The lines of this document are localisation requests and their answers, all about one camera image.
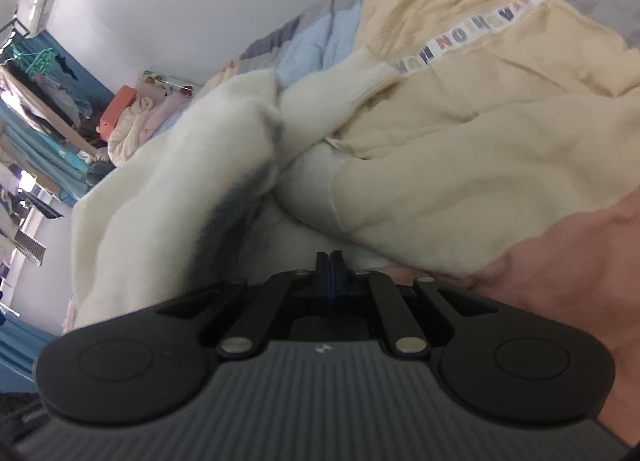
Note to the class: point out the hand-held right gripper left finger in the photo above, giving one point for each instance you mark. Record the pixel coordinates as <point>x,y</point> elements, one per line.
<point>322,273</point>

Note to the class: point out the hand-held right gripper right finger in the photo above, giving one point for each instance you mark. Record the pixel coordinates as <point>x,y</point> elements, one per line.
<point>336,273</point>

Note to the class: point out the cream striped sweater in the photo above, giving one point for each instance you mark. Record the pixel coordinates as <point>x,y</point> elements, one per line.
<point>150,191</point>

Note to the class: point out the hanging clothes rack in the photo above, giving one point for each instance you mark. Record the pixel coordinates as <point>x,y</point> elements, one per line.
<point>92,77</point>

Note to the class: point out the green clothes hanger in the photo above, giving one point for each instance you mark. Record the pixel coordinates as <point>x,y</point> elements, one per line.
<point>32,58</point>

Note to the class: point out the patchwork quilt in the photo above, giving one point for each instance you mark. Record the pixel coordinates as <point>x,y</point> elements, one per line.
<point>500,166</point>

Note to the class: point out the pink blanket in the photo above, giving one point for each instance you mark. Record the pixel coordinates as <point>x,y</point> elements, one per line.
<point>162,113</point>

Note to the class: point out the cream bedding pile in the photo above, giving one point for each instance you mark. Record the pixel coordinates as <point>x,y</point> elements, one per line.
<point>131,133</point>

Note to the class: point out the printed white bag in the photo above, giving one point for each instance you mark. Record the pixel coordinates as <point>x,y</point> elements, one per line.
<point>167,83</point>

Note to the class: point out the orange box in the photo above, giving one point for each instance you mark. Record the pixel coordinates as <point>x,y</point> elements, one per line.
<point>117,106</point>

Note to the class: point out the white ribbed rack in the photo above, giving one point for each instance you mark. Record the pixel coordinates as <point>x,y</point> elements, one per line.
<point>31,247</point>

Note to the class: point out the blue cloth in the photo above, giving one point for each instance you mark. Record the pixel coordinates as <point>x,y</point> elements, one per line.
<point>20,341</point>

